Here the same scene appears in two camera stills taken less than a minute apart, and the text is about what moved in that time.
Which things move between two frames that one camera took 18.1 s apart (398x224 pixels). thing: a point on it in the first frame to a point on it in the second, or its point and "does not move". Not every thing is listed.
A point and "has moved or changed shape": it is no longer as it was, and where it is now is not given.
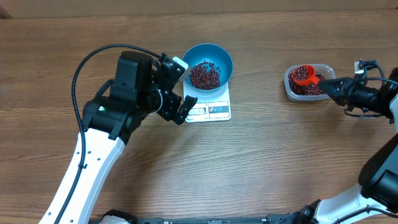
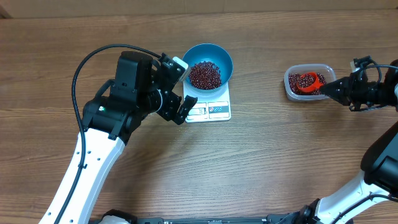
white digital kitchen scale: [209, 107] does not move
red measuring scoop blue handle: [305, 75] has moved or changed shape
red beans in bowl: [204, 76] does not move
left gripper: [169, 112] does not move
